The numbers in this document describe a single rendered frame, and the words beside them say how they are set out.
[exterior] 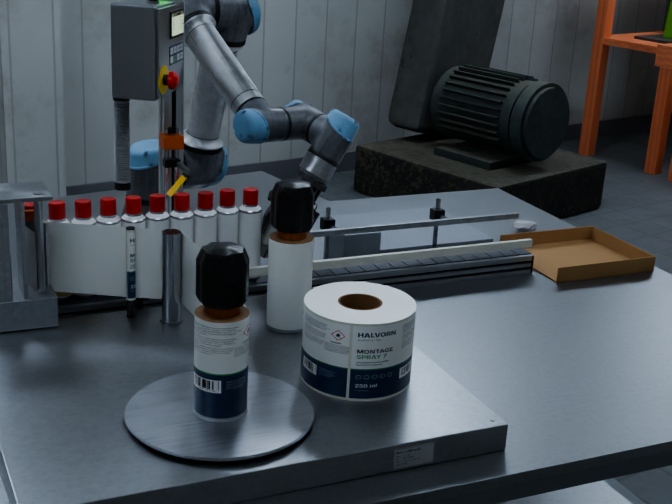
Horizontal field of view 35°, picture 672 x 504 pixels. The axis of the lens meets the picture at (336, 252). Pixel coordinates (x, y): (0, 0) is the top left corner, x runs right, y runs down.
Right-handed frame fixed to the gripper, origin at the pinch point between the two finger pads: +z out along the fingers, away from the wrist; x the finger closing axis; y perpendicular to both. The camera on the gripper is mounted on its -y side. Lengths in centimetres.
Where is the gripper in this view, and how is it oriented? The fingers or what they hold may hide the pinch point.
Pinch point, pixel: (264, 251)
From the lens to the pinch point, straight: 238.3
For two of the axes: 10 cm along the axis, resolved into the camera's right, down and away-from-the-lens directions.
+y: 4.1, 3.2, -8.5
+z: -5.0, 8.6, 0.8
